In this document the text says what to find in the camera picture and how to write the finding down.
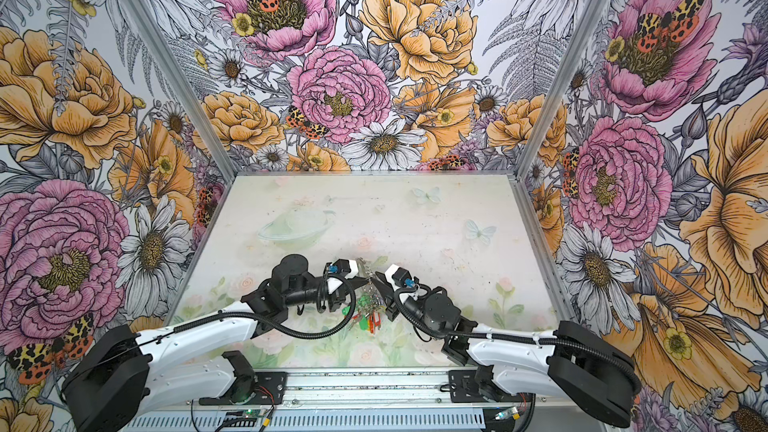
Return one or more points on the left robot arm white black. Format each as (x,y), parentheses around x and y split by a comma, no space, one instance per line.
(125,374)

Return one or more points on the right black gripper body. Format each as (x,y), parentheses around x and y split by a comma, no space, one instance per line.
(394,306)

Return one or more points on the bunch of coloured key tags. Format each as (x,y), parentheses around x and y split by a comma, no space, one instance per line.
(372,326)

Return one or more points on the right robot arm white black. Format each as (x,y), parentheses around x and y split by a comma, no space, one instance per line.
(569,361)

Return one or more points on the green circuit board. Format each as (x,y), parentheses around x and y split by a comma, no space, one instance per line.
(249,418)
(510,413)

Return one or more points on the left aluminium corner post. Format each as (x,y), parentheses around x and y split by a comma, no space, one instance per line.
(142,17)

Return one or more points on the green circuit board left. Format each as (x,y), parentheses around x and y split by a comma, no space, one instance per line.
(249,418)

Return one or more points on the right aluminium corner post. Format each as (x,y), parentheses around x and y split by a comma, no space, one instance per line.
(581,34)

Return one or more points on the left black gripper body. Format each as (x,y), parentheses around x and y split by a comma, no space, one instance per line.
(334,298)

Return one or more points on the aluminium front rail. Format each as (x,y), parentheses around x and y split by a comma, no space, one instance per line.
(395,399)

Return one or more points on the aluminium corner post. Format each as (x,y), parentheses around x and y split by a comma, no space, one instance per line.
(581,34)
(142,17)

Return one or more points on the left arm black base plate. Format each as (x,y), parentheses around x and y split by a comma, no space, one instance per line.
(260,388)

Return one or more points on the metal key organizer plate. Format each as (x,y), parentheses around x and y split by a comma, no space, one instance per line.
(370,301)

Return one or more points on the green circuit board right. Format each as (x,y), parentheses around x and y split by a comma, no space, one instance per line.
(510,413)

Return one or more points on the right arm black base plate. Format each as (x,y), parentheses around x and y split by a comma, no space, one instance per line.
(477,385)

